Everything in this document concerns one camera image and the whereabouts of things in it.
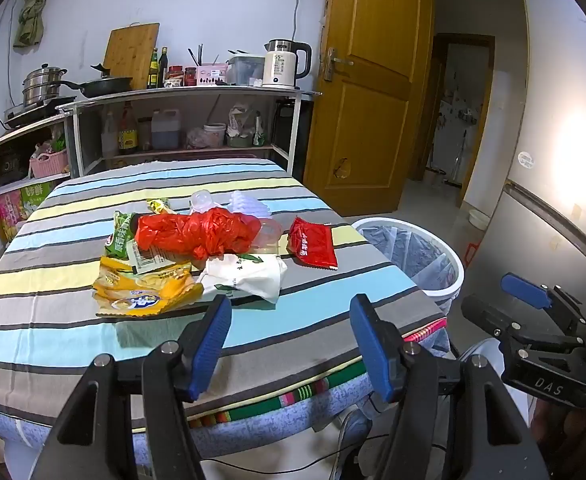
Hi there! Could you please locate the red snack packet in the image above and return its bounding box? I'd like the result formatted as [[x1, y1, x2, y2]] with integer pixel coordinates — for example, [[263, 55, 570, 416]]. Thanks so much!
[[287, 216, 338, 270]]

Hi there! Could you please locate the wooden cutting board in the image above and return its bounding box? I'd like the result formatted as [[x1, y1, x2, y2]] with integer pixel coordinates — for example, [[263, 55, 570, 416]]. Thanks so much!
[[103, 22, 161, 78]]

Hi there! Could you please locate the white metal rack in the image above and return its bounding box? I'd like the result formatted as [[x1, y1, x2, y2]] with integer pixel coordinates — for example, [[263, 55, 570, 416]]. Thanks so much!
[[55, 86, 324, 178]]

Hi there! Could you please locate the wooden door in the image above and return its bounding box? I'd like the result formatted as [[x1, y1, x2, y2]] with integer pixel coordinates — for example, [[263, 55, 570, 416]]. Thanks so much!
[[303, 0, 436, 217]]

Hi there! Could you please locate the wooden shelf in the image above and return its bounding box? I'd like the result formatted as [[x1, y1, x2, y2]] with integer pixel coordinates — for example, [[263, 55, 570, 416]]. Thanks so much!
[[0, 112, 81, 201]]

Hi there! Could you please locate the large oil bottle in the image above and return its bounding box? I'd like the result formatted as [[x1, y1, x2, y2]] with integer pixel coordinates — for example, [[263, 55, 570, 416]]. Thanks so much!
[[117, 101, 140, 155]]

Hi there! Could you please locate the metal door handle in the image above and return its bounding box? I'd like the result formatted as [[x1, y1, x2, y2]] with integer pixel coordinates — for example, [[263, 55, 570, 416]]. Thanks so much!
[[323, 47, 354, 82]]

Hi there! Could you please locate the mop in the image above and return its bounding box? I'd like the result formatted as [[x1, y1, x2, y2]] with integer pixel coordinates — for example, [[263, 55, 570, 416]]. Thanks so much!
[[445, 130, 468, 186]]

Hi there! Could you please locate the steel steamer pot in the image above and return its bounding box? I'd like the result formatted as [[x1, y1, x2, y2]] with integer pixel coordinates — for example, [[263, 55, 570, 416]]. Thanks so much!
[[21, 63, 68, 107]]

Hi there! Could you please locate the striped cloth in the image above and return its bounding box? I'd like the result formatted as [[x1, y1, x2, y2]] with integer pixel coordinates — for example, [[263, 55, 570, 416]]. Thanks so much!
[[0, 158, 448, 433]]

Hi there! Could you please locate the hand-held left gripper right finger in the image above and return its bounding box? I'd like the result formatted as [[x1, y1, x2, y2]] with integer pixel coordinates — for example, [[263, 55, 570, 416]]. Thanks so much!
[[349, 294, 551, 480]]

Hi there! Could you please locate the colourful woven blanket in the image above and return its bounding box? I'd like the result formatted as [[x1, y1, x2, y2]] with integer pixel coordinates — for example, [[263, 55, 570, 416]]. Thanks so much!
[[188, 320, 448, 431]]

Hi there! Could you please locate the red plastic bag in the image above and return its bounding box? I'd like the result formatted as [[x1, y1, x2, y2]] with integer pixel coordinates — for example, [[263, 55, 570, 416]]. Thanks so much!
[[134, 208, 262, 262]]

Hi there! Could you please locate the large yellow snack packet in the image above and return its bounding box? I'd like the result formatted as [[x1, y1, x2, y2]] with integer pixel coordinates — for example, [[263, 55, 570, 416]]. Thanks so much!
[[92, 256, 204, 319]]

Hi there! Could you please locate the white refrigerator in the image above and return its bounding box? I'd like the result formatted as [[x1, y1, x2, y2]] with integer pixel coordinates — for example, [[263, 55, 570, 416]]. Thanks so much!
[[460, 0, 586, 311]]

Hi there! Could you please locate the black frying pan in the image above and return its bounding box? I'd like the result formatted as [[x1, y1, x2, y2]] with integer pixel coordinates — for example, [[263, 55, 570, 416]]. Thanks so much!
[[68, 63, 134, 99]]

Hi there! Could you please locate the blue patterned cloth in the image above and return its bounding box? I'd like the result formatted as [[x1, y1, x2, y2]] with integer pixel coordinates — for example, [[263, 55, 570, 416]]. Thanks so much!
[[0, 360, 374, 466]]

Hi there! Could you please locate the clear storage box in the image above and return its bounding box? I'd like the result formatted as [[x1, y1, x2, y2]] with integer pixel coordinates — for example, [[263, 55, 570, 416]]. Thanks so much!
[[227, 55, 266, 86]]

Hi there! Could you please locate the clear plastic cup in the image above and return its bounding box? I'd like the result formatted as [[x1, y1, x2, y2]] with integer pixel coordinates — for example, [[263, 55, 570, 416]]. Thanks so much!
[[189, 189, 224, 213]]

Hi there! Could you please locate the green bowl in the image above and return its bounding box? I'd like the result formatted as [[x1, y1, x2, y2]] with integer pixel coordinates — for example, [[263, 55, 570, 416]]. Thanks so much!
[[227, 132, 266, 148]]

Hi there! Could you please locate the white trash bin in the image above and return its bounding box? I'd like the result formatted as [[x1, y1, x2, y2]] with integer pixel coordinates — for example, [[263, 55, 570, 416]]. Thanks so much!
[[351, 217, 464, 323]]

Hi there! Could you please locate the pink plastic basket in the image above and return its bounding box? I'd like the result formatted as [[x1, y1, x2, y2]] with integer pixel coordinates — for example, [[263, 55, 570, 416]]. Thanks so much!
[[29, 149, 70, 179]]

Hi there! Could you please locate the white paper packet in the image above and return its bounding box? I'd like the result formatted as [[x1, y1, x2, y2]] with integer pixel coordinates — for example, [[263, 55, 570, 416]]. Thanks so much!
[[194, 252, 288, 305]]

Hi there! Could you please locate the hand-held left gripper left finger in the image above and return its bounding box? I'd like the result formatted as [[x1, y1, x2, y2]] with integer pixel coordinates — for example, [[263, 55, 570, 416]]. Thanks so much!
[[30, 294, 234, 480]]

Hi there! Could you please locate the green hanging cloth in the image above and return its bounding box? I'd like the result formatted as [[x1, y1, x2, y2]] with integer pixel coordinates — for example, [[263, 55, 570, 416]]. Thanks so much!
[[13, 0, 51, 50]]

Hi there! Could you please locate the clear plastic bottle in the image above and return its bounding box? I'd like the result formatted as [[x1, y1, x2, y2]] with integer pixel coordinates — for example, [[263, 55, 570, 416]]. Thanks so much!
[[100, 110, 120, 158]]

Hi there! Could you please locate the white plastic tub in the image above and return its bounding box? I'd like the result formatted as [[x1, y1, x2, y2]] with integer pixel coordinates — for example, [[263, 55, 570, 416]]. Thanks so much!
[[203, 122, 227, 148]]

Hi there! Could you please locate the white printed sachet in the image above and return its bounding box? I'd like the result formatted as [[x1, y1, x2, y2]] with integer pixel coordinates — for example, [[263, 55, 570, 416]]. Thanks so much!
[[125, 240, 174, 275]]

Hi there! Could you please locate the colourful snack box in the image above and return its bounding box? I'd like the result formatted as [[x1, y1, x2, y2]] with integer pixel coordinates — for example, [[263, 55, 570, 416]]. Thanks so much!
[[0, 180, 56, 241]]

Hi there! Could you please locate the clear bin liner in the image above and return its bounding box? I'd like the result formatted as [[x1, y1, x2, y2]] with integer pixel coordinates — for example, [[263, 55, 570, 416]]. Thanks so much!
[[355, 222, 460, 292]]

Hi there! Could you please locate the pink utensil holder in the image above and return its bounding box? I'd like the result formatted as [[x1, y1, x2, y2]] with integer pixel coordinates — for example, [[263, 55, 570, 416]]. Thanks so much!
[[195, 62, 230, 86]]

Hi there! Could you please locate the white foam net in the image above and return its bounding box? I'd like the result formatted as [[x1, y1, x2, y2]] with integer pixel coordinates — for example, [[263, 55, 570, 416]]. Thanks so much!
[[229, 190, 274, 218]]

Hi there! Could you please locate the white plastic bag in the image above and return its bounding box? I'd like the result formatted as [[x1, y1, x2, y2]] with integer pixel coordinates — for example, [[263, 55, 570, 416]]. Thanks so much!
[[227, 105, 258, 138]]

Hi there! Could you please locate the induction cooker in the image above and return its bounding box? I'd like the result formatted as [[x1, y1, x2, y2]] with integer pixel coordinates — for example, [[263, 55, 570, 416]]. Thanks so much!
[[4, 96, 78, 128]]

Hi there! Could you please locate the green snack packet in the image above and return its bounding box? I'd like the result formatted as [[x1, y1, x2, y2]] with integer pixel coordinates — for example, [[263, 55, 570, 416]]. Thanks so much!
[[104, 210, 146, 261]]

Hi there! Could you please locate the white electric kettle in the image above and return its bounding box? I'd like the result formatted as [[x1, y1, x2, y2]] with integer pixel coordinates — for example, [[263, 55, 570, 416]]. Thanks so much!
[[263, 38, 312, 91]]

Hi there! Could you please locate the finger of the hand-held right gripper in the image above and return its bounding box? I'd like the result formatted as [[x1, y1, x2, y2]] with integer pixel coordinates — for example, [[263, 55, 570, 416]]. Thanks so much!
[[460, 294, 586, 356], [502, 272, 586, 333]]

